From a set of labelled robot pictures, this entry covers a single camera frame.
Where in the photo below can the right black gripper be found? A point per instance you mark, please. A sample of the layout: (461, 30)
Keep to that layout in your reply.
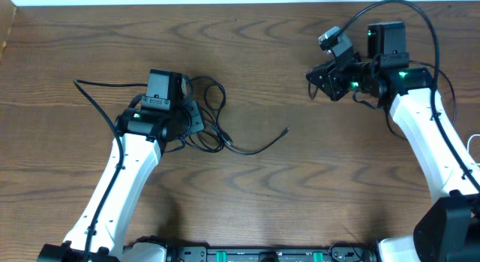
(328, 72)

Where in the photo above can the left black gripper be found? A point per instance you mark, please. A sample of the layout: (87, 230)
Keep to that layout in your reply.
(198, 124)

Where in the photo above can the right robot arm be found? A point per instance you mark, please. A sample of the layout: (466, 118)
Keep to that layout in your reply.
(449, 231)

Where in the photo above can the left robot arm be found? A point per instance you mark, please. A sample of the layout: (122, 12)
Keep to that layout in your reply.
(164, 113)

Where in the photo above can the wooden board at left edge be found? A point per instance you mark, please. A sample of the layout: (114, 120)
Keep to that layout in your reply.
(7, 15)

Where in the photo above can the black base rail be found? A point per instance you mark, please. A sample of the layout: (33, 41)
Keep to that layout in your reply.
(154, 248)

